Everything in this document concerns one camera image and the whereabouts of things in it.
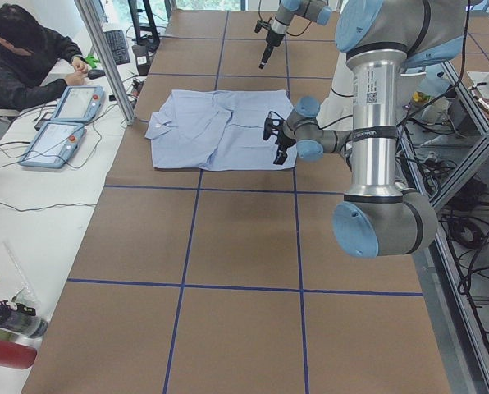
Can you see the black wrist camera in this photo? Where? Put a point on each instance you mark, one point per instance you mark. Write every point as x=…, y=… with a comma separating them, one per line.
x=262, y=25
x=272, y=127

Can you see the red water bottle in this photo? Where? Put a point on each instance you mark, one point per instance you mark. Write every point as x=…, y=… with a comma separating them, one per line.
x=16, y=356

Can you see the lower blue teach pendant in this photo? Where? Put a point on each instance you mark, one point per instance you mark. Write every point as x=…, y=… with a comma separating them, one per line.
x=54, y=145

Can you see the blue teach pendant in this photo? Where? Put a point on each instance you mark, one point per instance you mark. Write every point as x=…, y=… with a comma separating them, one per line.
x=54, y=145
x=79, y=104

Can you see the light blue striped shirt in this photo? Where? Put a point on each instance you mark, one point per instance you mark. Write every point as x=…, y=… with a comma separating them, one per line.
x=217, y=131

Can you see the aluminium frame post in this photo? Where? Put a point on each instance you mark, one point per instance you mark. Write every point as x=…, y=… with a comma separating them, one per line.
x=95, y=30

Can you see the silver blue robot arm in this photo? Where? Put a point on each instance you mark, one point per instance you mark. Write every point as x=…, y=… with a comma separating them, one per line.
x=379, y=215
x=277, y=27

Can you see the person in black jacket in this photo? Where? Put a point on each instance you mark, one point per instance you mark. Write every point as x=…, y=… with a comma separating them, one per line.
x=36, y=63

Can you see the black computer mouse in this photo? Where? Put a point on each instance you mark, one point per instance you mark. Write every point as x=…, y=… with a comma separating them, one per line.
x=95, y=74

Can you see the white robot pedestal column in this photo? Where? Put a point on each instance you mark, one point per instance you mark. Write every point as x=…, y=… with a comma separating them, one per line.
x=337, y=108

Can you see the upper blue teach pendant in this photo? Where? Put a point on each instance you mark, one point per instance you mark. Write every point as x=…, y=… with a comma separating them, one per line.
x=79, y=104

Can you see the black keyboard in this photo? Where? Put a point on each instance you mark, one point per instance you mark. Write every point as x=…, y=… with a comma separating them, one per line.
x=116, y=41

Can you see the dark clear water bottle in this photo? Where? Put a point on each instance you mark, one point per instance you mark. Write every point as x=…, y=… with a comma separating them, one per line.
x=21, y=319

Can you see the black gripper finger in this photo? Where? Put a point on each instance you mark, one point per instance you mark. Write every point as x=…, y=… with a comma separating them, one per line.
x=281, y=157
x=266, y=56

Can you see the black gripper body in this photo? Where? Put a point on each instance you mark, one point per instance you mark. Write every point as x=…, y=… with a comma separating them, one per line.
x=273, y=38
x=285, y=141

